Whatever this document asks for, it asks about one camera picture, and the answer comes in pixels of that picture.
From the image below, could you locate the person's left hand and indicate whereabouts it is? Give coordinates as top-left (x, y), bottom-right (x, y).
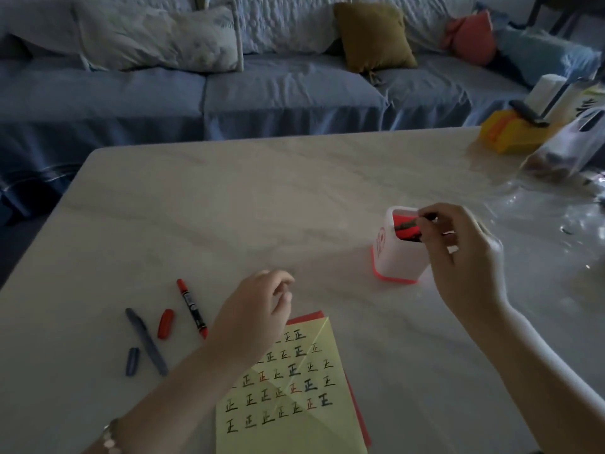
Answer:
top-left (207, 270), bottom-right (296, 370)

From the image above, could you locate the person's left forearm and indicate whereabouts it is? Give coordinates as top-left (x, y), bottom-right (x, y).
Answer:
top-left (81, 344), bottom-right (249, 454)

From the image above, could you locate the person's right forearm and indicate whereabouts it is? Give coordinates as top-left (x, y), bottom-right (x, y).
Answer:
top-left (465, 301), bottom-right (605, 454)

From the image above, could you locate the mustard yellow cushion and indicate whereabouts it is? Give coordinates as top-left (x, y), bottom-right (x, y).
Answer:
top-left (333, 1), bottom-right (419, 74)

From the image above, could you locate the orange cushion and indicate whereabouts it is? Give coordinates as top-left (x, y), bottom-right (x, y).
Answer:
top-left (440, 9), bottom-right (498, 67)

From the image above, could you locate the white cylinder bottle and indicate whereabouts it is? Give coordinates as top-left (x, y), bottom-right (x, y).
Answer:
top-left (524, 73), bottom-right (568, 112)

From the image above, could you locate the blue marker pen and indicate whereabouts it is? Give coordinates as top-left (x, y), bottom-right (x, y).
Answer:
top-left (125, 307), bottom-right (169, 377)

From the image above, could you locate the yellow paper with written marks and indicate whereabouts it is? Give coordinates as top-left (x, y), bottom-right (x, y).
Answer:
top-left (215, 317), bottom-right (369, 454)

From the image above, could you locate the white container with red rim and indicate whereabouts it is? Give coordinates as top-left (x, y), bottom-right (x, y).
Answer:
top-left (371, 205), bottom-right (434, 284)

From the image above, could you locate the red paper sheet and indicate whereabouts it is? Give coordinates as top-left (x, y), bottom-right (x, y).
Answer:
top-left (285, 311), bottom-right (373, 448)

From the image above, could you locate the blue sofa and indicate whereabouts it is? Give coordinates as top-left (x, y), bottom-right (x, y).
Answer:
top-left (0, 0), bottom-right (605, 227)

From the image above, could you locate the red marker pen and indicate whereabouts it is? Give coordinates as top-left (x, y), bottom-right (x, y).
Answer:
top-left (176, 278), bottom-right (209, 340)

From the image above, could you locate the red marker cap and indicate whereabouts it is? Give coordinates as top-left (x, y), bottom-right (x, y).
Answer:
top-left (157, 308), bottom-right (176, 340)

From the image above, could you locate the beaded bracelet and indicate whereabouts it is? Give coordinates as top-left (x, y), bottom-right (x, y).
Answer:
top-left (101, 418), bottom-right (124, 454)

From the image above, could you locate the yellow plastic box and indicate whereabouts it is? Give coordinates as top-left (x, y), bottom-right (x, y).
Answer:
top-left (479, 108), bottom-right (564, 156)

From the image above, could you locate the white printed carton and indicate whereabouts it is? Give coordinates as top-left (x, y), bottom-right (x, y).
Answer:
top-left (550, 79), bottom-right (605, 122)

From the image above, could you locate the clear plastic sheet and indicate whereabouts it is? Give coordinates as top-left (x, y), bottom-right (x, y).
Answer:
top-left (489, 172), bottom-right (605, 284)

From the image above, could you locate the white quilted sofa cover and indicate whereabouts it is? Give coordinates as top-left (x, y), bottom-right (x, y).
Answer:
top-left (208, 0), bottom-right (478, 55)

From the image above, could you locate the clear plastic bag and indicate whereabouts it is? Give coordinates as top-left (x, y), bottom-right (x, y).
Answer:
top-left (520, 105), bottom-right (605, 186)

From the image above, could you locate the person's right hand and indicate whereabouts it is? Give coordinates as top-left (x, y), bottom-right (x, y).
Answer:
top-left (415, 202), bottom-right (514, 323)

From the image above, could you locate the black marker pen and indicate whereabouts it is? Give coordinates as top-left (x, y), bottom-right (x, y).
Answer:
top-left (395, 213), bottom-right (438, 233)

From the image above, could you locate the dark chair frame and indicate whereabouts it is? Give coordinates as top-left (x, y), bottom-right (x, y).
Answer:
top-left (526, 0), bottom-right (605, 37)

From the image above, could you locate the black remote control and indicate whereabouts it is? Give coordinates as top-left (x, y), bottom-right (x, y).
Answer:
top-left (508, 99), bottom-right (552, 128)

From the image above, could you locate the light blue cushion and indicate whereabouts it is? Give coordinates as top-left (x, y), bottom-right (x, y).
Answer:
top-left (492, 26), bottom-right (603, 89)

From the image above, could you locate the white patterned pillow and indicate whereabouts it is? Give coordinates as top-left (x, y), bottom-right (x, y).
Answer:
top-left (71, 0), bottom-right (245, 73)

